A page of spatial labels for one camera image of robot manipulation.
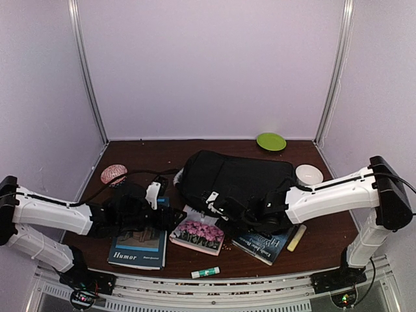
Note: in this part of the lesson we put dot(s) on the blue Humor book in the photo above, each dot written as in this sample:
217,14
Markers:
145,249

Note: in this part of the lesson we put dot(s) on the right aluminium frame post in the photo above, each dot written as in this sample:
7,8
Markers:
335,81

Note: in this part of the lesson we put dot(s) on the black student backpack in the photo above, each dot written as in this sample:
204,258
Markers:
237,177

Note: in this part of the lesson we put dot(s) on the pink roses Designer Fate book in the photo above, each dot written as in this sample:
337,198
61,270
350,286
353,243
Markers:
198,232

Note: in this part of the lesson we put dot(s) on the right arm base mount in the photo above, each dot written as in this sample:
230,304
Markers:
339,278

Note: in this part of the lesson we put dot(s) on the left aluminium frame post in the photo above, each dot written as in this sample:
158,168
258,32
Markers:
86,75

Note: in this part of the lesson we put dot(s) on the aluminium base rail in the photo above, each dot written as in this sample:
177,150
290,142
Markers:
290,292

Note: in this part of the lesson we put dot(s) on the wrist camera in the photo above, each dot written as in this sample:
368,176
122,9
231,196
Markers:
156,189
210,199

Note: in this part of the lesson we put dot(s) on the green plate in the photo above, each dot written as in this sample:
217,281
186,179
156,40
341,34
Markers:
271,142

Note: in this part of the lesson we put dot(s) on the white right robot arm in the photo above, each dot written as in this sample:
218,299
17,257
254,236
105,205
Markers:
375,187

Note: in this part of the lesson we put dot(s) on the dark Wuthering Heights book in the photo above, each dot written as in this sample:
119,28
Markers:
265,249

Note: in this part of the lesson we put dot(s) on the white bowl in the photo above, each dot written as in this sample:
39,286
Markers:
307,175

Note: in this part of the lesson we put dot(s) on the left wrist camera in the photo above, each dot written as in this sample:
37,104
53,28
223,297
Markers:
156,189

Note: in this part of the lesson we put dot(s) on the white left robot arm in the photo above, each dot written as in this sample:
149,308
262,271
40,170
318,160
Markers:
21,209

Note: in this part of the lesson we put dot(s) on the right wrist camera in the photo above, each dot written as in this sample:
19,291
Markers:
210,199

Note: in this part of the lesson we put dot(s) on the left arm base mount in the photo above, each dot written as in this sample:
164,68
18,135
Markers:
92,282

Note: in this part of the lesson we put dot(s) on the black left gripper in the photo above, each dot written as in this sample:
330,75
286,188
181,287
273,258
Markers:
169,223

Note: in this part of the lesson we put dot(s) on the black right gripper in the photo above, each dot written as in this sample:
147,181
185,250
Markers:
225,227

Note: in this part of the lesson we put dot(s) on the yellow highlighter marker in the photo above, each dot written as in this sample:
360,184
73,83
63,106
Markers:
297,237

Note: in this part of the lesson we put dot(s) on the aluminium frame post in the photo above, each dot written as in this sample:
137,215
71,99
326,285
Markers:
86,75
335,81

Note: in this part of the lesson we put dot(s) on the green white glue stick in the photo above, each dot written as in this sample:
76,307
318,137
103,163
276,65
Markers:
205,272

